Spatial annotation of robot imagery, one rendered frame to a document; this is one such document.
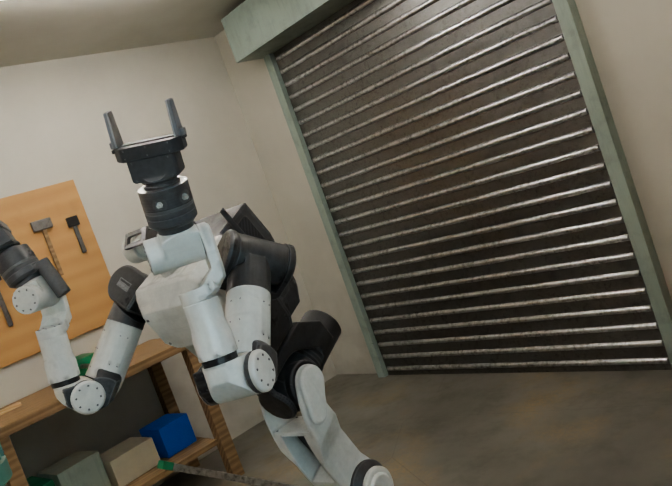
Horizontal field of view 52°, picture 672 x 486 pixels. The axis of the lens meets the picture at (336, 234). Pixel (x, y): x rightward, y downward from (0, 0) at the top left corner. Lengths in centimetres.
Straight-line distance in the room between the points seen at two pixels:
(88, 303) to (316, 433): 288
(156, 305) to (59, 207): 292
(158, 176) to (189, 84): 392
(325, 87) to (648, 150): 204
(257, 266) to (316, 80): 323
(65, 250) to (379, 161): 197
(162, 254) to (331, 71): 330
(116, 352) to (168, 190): 66
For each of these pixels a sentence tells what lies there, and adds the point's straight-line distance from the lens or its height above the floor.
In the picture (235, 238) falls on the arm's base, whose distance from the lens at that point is 141.
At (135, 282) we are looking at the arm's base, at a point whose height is 133.
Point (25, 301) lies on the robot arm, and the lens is 172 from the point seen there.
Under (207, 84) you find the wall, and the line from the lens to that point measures 519.
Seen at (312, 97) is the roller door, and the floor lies 196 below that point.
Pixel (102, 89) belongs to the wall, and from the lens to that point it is 481.
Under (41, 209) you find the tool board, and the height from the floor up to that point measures 183.
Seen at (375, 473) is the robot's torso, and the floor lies 66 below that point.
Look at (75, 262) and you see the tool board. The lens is 444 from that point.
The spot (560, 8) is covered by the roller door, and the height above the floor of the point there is 179.
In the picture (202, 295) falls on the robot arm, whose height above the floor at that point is 129.
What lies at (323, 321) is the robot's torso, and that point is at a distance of 182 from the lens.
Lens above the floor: 140
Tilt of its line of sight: 4 degrees down
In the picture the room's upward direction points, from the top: 20 degrees counter-clockwise
